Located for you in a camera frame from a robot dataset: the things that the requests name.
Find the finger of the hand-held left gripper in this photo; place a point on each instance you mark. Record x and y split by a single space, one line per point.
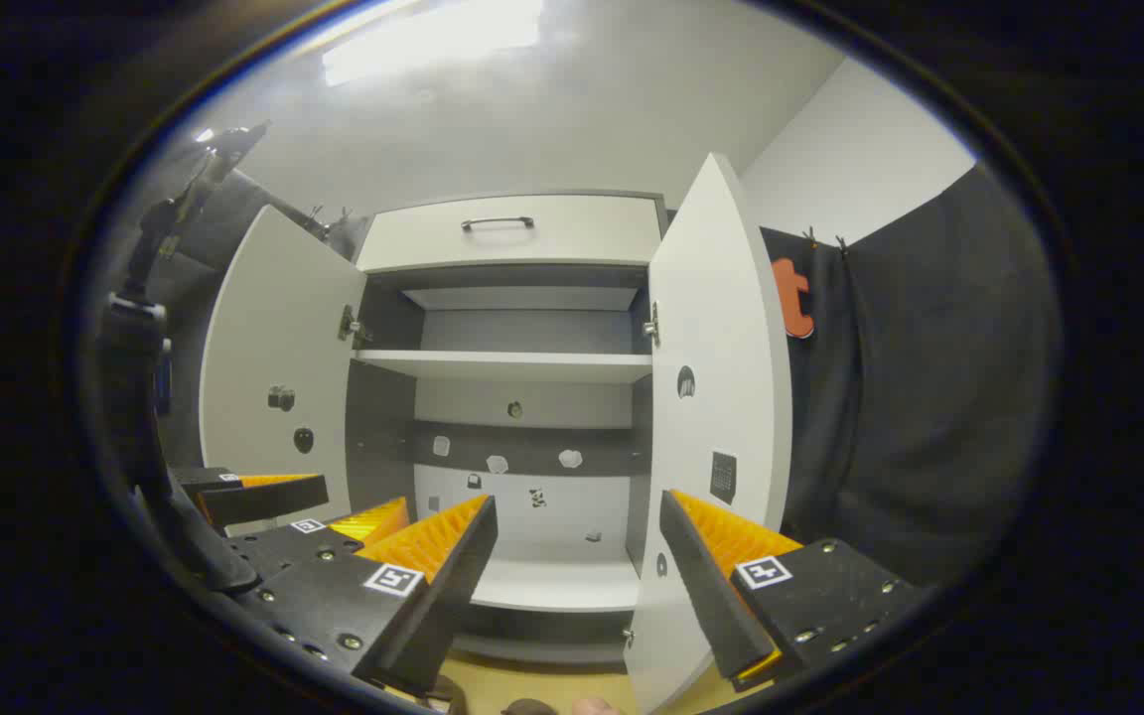
264 501
274 551

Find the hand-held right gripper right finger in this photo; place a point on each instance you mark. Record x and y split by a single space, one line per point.
701 586

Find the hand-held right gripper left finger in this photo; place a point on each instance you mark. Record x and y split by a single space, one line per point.
453 586

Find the cabinet door with camera sticker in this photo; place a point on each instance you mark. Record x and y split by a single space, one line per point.
274 328

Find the cabinet door with calendar sticker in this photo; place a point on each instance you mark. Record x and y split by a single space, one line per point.
711 328

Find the metal door hinge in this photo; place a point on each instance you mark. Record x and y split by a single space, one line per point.
352 328
651 326

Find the white cabinet drawer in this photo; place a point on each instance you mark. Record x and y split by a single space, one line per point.
592 233

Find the black backdrop cloth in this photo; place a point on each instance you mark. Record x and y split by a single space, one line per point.
929 397

